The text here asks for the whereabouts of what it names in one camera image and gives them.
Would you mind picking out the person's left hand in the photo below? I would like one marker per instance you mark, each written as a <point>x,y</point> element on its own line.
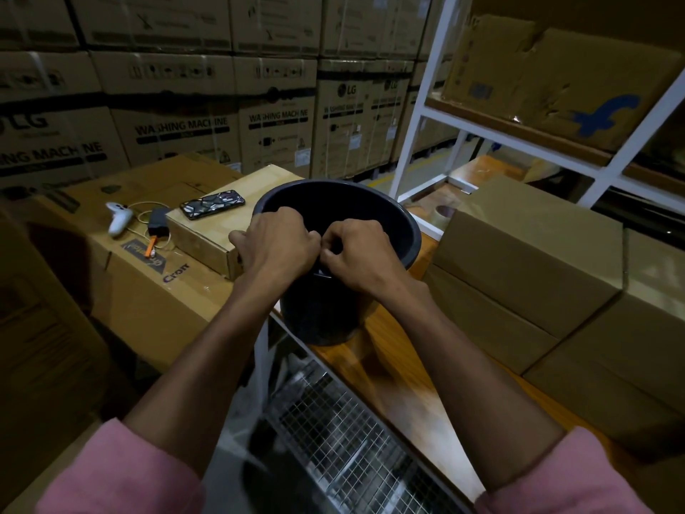
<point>278,251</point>

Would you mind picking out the person's right hand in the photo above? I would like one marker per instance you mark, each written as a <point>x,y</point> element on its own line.
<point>369,262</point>

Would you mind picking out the black plastic bucket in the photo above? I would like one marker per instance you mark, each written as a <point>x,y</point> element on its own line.
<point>321,321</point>

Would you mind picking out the plain brown cardboard box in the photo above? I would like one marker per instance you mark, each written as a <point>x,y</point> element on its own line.
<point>631,358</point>
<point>524,262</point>

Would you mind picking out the person's right forearm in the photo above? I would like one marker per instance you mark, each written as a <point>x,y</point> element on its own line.
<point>471,390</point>

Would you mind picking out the person's left forearm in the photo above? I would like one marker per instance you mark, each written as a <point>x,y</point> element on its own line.
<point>203,380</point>

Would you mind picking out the small light cardboard box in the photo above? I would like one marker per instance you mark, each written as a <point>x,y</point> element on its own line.
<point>214,246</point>

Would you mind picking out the large cardboard box dark print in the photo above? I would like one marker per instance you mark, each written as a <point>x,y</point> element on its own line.
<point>144,310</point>

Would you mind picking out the stack of large appliance cartons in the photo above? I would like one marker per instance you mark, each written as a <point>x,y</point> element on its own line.
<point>187,85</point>

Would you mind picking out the cardboard box with blue mark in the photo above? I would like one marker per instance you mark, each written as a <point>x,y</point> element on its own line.
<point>535,80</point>

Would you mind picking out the black patterned smartphone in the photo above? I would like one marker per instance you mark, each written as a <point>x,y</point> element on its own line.
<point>212,204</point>

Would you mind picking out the brown packing tape roll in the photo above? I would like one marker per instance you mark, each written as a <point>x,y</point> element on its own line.
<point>443,219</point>

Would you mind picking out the white handheld controller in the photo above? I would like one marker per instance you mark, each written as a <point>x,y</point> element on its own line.
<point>119,222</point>

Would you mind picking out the white metal shelf rack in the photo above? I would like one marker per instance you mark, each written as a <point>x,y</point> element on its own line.
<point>423,101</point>

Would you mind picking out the dark brown floor carton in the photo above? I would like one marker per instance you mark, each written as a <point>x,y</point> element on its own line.
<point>43,358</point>

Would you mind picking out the pink left shirt sleeve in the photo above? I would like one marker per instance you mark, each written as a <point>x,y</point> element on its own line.
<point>118,476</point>

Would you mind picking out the pink shirt sleeve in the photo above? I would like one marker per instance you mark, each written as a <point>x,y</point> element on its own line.
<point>118,476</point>
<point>567,476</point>

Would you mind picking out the pink right shirt sleeve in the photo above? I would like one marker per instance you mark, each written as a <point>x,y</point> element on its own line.
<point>567,476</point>

